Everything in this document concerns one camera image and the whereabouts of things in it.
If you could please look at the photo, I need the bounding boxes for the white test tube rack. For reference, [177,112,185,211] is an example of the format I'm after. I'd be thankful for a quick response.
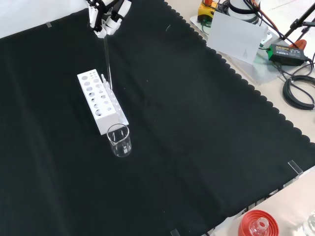
[77,69,129,136]

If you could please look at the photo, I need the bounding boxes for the pale board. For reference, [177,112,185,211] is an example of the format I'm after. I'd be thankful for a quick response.
[207,11,268,65]

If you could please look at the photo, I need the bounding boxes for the metal base plate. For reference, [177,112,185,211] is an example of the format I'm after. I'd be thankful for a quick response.
[189,14,284,86]

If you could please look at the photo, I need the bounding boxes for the yellow stop button box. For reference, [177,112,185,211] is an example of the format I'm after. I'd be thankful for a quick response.
[198,0,219,23]

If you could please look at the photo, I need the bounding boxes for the orange cable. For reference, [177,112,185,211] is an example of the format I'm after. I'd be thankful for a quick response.
[254,4,283,34]

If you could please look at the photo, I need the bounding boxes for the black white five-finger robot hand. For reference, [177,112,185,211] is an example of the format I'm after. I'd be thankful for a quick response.
[85,0,132,39]

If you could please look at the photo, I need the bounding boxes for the coiled black cable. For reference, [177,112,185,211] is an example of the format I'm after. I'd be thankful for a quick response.
[282,75,315,110]

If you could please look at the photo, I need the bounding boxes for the clear glass vessel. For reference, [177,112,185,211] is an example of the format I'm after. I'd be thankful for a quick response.
[302,211,315,236]

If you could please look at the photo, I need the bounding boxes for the red ribbed round ring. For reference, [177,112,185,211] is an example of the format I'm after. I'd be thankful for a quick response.
[238,209,280,236]

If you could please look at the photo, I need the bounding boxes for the black tripod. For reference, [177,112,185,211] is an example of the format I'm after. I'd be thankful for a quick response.
[283,0,315,43]

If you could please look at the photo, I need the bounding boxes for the black bench cloth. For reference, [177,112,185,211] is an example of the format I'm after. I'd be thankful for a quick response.
[0,0,315,236]

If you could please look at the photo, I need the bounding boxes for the clear glass rod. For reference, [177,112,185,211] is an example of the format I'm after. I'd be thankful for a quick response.
[103,35,114,89]

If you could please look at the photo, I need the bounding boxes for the clear glass beaker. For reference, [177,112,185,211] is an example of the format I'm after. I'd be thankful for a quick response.
[106,123,133,158]

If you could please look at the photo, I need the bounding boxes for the orange clamp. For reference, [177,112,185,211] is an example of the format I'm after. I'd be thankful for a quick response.
[289,39,307,50]

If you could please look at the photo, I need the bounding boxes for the clear glass flask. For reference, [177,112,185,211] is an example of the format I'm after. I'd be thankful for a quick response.
[249,217,270,236]

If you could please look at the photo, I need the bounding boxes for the black power adapter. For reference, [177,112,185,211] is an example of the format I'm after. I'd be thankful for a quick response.
[267,43,309,66]

